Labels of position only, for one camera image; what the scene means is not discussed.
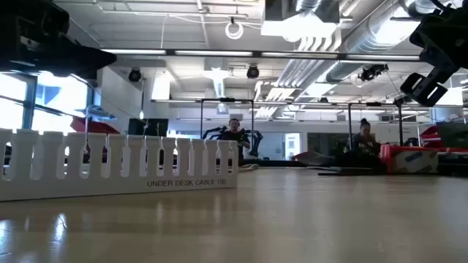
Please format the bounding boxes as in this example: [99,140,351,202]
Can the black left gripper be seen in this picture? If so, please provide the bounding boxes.
[0,0,118,80]

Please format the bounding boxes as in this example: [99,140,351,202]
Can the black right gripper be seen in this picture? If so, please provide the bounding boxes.
[400,0,468,107]

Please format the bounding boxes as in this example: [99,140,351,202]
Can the white slotted cable raceway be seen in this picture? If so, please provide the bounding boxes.
[0,127,240,203]

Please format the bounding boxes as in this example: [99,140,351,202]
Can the red storage bins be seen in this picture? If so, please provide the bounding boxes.
[69,115,121,135]

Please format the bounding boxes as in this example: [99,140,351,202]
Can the dark monitor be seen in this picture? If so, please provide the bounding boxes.
[436,121,468,149]

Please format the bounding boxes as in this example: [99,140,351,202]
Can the red bin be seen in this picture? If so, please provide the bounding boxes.
[419,125,442,148]

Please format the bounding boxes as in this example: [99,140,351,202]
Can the person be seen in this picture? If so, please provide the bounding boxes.
[218,117,252,166]
[343,117,387,171]

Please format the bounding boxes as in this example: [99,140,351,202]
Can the black ceiling light bar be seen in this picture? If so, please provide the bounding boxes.
[98,48,425,61]

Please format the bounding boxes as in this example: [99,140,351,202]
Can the silver ventilation duct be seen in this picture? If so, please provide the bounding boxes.
[325,0,421,84]

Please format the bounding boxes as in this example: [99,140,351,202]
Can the black ceiling camera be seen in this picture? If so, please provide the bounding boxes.
[357,64,390,83]

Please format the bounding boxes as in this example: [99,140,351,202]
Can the black rig frame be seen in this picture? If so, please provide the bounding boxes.
[200,97,256,161]
[347,101,405,147]

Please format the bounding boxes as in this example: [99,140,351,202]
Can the white coiled ceiling cable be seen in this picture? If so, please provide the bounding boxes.
[224,18,245,41]

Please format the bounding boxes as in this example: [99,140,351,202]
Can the blue aluminium rail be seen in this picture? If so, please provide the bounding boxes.
[239,159,468,178]

